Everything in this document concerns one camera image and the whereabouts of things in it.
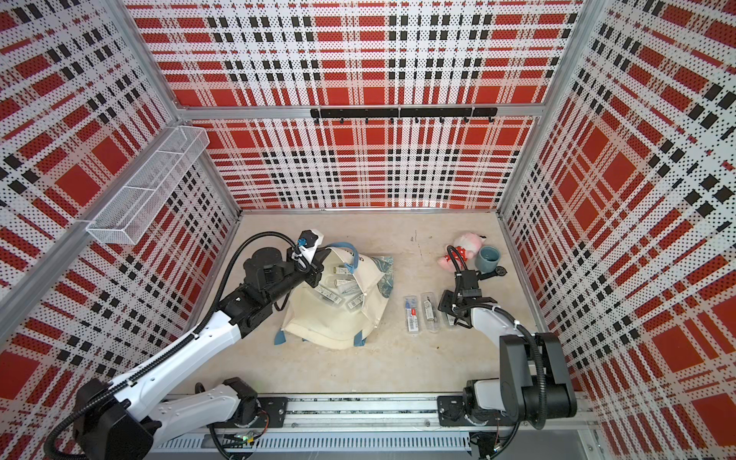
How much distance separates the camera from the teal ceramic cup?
3.29 ft

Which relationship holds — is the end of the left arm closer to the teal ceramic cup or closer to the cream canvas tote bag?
the cream canvas tote bag

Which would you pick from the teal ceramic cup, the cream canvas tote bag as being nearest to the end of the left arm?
the cream canvas tote bag
